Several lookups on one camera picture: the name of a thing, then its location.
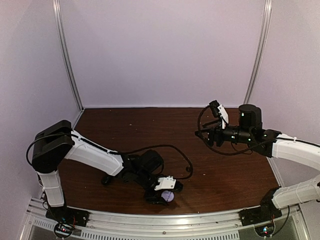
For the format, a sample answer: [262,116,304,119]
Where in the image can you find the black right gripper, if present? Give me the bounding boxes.
[195,118,254,147]

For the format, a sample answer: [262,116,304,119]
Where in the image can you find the lilac earbud charging case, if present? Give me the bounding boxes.
[161,190,175,203]

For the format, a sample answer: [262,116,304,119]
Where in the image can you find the black oval charging case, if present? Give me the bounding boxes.
[101,175,113,186]

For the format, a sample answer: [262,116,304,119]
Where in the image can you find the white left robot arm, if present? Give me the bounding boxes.
[27,120,183,222]

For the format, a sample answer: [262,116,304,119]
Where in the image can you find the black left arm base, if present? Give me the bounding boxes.
[45,203,90,227]

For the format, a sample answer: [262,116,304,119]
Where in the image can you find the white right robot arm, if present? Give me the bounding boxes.
[194,100,320,170]

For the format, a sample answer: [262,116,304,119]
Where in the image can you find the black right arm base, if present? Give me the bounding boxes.
[238,188,282,226]

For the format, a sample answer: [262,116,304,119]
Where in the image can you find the right circuit board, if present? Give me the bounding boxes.
[254,223,275,238]

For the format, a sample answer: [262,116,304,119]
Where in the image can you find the circuit board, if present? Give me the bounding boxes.
[254,223,275,238]
[53,223,75,238]

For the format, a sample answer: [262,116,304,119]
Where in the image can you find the left circuit board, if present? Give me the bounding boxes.
[53,223,75,238]

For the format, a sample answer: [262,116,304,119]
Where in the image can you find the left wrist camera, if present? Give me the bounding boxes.
[154,176,179,191]

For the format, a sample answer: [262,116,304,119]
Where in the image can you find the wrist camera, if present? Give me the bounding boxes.
[154,176,179,191]
[209,100,229,129]

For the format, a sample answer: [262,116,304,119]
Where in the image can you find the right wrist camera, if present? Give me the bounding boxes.
[209,100,229,129]

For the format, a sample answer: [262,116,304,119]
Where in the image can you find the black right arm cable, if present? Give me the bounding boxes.
[197,104,276,156]

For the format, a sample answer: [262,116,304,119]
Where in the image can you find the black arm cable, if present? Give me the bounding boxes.
[26,134,194,181]
[197,104,276,156]

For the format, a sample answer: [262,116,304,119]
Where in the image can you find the right aluminium frame post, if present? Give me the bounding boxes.
[243,0,273,104]

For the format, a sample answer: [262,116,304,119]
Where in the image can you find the aluminium frame post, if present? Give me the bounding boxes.
[243,0,273,104]
[52,0,84,112]

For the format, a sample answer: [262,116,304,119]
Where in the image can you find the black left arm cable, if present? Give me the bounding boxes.
[26,134,194,181]

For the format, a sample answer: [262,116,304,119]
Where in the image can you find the left aluminium frame post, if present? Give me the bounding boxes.
[52,0,84,112]

